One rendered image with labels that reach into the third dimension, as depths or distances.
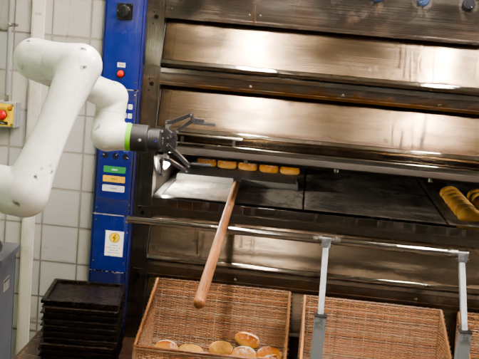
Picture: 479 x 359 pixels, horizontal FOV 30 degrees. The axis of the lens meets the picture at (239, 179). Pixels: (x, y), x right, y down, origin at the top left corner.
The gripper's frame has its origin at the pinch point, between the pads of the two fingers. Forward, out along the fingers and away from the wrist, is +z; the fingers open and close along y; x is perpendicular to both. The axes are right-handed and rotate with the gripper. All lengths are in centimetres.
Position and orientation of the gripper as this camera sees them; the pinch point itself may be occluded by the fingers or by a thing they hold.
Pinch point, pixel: (209, 144)
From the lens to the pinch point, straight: 294.1
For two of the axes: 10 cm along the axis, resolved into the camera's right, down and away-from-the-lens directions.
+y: -0.9, 9.8, 1.7
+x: -0.7, 1.6, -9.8
